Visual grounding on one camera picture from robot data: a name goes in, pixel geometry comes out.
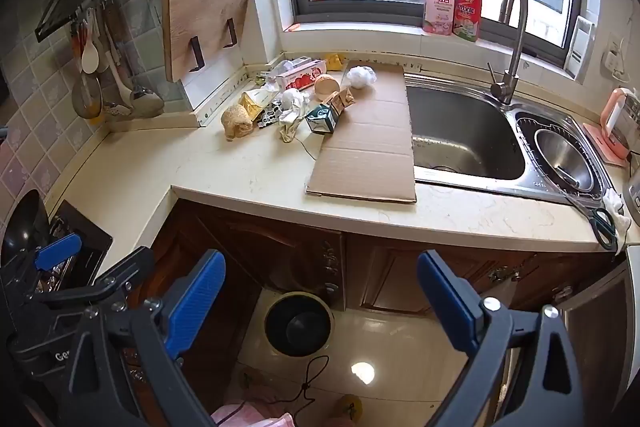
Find red and white carton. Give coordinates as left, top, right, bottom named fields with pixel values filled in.
left=275, top=59, right=328, bottom=92

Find round cream-rimmed waste bin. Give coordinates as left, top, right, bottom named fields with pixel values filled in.
left=263, top=291, right=335, bottom=355

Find black-handled scissors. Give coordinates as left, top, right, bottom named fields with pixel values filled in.
left=562, top=187, right=621, bottom=253

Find white rag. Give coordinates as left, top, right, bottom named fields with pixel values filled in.
left=602, top=189, right=633, bottom=253

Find brown wooden kitchen cabinet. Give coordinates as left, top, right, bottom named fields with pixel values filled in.
left=127, top=199, right=626, bottom=408

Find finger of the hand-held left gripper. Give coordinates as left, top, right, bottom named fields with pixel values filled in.
left=44, top=247, right=157, bottom=309
left=7, top=233, right=83, bottom=297

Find white cutting board stand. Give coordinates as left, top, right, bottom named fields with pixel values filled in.
left=180, top=14, right=251, bottom=128

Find black sink strainer basket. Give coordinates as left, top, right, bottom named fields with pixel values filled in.
left=515, top=111, right=608, bottom=195

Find white plastic holder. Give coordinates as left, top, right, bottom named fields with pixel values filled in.
left=565, top=14, right=593, bottom=82

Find black glass gas stove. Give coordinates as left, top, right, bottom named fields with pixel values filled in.
left=47, top=199, right=115, bottom=293

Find beige round container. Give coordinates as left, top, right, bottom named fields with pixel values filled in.
left=314, top=74, right=342, bottom=104

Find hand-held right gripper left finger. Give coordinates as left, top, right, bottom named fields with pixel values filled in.
left=67, top=250, right=227, bottom=427

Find red spray bottle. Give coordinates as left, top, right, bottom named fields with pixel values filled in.
left=452, top=0, right=483, bottom=42

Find small brown carton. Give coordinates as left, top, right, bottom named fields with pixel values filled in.
left=324, top=88, right=357, bottom=118

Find grey appliance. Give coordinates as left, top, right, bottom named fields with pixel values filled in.
left=626, top=167, right=640, bottom=219

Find black and white patterned wrapper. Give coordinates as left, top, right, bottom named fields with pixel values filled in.
left=257, top=104, right=281, bottom=128

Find stainless steel appliance door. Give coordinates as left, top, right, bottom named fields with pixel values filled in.
left=560, top=257, right=640, bottom=408

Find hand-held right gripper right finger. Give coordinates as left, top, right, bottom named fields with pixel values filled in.
left=419, top=251, right=586, bottom=427

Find black cord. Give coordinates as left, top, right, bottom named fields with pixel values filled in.
left=292, top=354, right=331, bottom=413

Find pink fleece trousers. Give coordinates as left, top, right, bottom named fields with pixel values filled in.
left=210, top=399, right=296, bottom=427

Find white tissue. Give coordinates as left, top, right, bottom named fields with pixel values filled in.
left=280, top=88, right=313, bottom=110

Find black wok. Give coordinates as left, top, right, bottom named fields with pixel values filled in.
left=0, top=189, right=51, bottom=268

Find clear plastic bag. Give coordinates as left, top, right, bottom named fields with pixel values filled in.
left=262, top=59, right=296, bottom=90

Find green and white carton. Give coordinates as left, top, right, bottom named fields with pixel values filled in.
left=305, top=104, right=337, bottom=135

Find white rice spoon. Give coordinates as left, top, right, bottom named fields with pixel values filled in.
left=81, top=9, right=101, bottom=75

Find wooden cutting board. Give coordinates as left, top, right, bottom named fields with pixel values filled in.
left=161, top=0, right=254, bottom=82

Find steel kitchen faucet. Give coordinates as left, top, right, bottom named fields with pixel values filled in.
left=487, top=0, right=530, bottom=105

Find stainless steel sink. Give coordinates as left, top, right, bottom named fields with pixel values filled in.
left=404, top=72, right=613, bottom=208

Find pink and white appliance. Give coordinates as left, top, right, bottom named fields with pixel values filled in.
left=600, top=87, right=640, bottom=158

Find white cloth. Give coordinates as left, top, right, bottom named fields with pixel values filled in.
left=277, top=99, right=318, bottom=144

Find white wall socket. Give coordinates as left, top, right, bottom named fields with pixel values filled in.
left=602, top=34, right=631, bottom=82

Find stainless steel bowl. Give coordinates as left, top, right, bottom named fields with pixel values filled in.
left=532, top=127, right=596, bottom=192

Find white plastic bag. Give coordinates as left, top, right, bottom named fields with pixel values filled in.
left=346, top=64, right=377, bottom=90

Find dark steel ladle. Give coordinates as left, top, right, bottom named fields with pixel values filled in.
left=71, top=72, right=104, bottom=120

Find flat brown cardboard sheet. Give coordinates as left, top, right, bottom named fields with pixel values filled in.
left=306, top=63, right=418, bottom=204

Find pink mat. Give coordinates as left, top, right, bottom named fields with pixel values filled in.
left=582, top=122, right=628, bottom=168

